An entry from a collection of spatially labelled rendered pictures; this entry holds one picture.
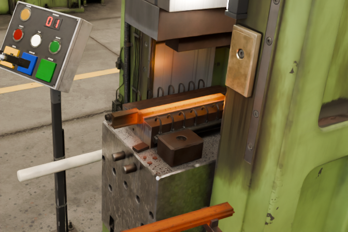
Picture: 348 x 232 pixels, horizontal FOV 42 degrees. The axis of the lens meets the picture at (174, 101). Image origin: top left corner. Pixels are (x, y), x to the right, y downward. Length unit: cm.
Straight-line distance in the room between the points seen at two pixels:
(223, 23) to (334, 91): 38
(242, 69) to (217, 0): 23
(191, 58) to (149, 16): 46
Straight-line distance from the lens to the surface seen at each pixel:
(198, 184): 141
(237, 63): 118
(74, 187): 279
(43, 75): 174
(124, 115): 139
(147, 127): 141
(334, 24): 109
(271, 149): 119
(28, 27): 186
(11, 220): 261
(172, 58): 166
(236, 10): 114
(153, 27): 128
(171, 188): 135
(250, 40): 114
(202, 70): 176
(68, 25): 173
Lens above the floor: 167
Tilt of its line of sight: 26 degrees down
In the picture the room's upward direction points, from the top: 5 degrees clockwise
